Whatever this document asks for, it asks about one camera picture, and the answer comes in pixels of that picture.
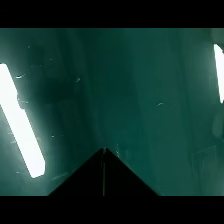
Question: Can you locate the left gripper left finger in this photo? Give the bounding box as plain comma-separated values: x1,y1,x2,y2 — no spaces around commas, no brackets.
48,147,105,197

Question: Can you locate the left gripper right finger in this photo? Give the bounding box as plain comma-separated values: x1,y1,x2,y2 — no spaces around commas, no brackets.
104,147,160,197

